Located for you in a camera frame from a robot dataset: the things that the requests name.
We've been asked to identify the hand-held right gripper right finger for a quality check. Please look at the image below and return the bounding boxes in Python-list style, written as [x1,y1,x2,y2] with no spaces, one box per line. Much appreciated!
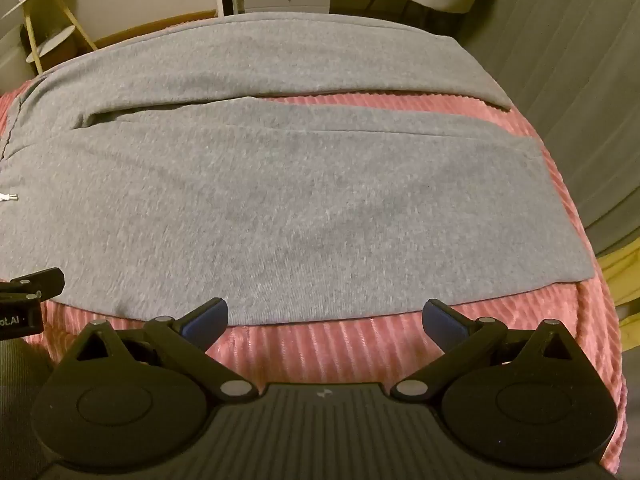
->
[390,299,598,399]

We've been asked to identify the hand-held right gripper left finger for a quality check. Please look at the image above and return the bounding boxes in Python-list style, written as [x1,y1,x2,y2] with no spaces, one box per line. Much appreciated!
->
[55,297,253,399]

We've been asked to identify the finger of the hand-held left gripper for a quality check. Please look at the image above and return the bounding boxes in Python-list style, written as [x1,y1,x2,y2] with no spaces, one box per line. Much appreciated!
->
[0,267,66,307]

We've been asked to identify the grey knitted sweater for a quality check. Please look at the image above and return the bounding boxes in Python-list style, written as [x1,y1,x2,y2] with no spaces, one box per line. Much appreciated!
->
[0,12,568,329]

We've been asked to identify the dark grey cloth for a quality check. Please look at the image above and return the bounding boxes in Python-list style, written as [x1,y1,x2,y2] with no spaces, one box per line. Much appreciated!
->
[0,337,57,480]

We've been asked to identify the pink ribbed blanket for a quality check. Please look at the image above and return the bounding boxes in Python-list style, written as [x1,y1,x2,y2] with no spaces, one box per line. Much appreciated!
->
[0,14,627,468]

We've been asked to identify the yellow sheet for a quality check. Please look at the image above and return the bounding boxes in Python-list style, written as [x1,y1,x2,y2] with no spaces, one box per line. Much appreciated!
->
[597,251,640,307]

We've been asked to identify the wooden tiered stand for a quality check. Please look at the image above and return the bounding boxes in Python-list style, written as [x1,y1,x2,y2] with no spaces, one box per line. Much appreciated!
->
[0,0,99,77]

